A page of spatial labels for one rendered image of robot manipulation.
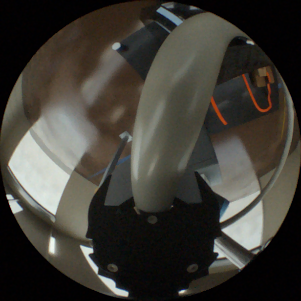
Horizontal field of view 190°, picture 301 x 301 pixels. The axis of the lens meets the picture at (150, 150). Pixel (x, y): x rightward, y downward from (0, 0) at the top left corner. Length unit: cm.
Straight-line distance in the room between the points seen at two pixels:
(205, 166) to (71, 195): 603
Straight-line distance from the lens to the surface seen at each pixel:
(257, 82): 169
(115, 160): 140
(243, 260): 72
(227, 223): 37
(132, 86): 132
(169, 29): 55
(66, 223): 644
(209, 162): 72
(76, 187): 613
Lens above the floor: 122
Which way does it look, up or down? 42 degrees down
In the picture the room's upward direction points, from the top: 167 degrees counter-clockwise
